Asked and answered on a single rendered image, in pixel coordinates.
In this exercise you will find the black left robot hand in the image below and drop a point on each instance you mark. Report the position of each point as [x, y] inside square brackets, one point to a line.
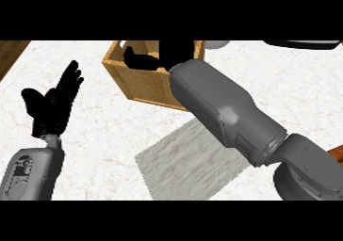
[50, 106]

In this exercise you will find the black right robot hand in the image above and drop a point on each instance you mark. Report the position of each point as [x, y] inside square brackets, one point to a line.
[176, 53]

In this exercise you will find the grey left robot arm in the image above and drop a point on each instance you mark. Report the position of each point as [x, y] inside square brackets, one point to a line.
[33, 172]

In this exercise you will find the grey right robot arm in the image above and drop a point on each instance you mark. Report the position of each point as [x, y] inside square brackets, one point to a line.
[252, 131]

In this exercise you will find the wicker basket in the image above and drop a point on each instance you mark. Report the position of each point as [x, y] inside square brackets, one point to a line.
[148, 81]

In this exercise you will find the grey placemat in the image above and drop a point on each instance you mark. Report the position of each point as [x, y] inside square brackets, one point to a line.
[188, 166]

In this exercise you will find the pale grey round object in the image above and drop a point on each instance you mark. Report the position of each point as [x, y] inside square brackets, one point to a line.
[216, 44]

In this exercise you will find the brown wooden panel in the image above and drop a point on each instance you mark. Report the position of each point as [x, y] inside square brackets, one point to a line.
[5, 58]

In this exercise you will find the dark appliance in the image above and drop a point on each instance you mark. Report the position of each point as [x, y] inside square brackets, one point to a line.
[304, 44]

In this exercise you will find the reddish brown wooden board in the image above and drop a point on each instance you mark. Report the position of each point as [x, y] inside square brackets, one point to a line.
[341, 155]

